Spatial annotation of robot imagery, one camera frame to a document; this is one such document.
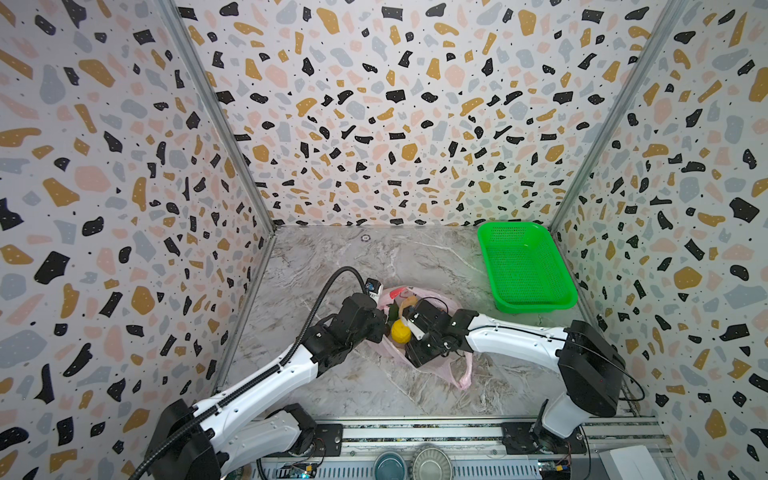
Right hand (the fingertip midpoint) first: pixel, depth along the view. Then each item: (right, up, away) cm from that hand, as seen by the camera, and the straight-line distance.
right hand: (407, 350), depth 82 cm
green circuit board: (-26, -24, -12) cm, 38 cm away
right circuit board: (+35, -25, -11) cm, 45 cm away
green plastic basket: (+45, +20, +29) cm, 58 cm away
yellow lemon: (-2, +4, +4) cm, 6 cm away
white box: (+50, -21, -15) cm, 57 cm away
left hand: (-7, +12, -4) cm, 14 cm away
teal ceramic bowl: (-4, -23, -13) cm, 27 cm away
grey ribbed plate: (+5, -23, -11) cm, 26 cm away
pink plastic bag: (-3, +11, +13) cm, 17 cm away
